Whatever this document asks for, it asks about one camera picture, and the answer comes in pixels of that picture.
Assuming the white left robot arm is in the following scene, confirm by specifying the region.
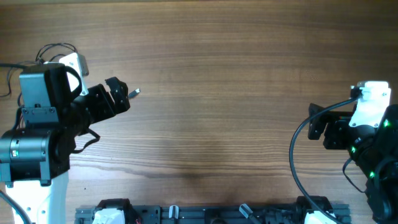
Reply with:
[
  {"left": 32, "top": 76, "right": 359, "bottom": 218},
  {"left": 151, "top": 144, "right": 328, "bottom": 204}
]
[{"left": 1, "top": 63, "right": 130, "bottom": 223}]

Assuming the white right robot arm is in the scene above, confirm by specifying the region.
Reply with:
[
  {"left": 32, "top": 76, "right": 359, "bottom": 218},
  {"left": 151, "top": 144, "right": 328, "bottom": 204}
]
[{"left": 308, "top": 103, "right": 397, "bottom": 223}]

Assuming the black right camera cable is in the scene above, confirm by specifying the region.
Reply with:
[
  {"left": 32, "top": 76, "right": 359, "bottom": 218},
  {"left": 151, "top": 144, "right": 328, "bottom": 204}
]
[{"left": 289, "top": 96, "right": 360, "bottom": 224}]

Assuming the black camera cable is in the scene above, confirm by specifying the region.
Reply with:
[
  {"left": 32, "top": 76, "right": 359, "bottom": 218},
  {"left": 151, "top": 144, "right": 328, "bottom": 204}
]
[
  {"left": 289, "top": 96, "right": 360, "bottom": 224},
  {"left": 0, "top": 127, "right": 101, "bottom": 224}
]

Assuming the black left camera cable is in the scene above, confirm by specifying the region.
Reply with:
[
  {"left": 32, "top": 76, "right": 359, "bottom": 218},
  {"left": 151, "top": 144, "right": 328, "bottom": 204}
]
[{"left": 0, "top": 127, "right": 101, "bottom": 224}]

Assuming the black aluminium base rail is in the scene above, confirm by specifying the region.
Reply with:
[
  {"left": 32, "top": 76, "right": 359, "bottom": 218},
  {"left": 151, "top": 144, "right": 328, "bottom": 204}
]
[{"left": 75, "top": 196, "right": 351, "bottom": 224}]

